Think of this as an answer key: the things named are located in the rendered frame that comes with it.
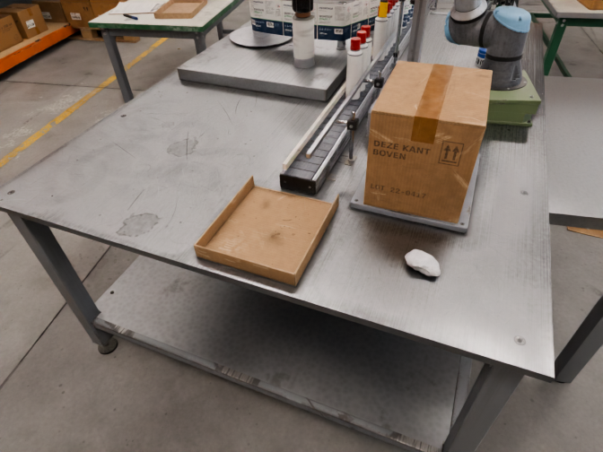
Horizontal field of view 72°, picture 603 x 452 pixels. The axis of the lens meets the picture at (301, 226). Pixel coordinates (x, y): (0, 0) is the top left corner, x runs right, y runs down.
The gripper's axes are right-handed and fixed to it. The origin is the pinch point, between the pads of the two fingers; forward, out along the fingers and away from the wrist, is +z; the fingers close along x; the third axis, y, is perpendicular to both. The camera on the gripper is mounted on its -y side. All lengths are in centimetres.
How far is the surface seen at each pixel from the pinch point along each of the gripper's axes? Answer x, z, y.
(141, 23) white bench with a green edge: -188, 20, -47
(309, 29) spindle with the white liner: -71, -3, 24
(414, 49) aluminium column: -30.5, 5.2, 18.0
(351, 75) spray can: -51, 3, 52
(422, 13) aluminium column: -29.6, -8.5, 19.2
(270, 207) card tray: -65, 17, 109
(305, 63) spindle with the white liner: -73, 10, 25
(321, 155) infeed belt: -55, 12, 88
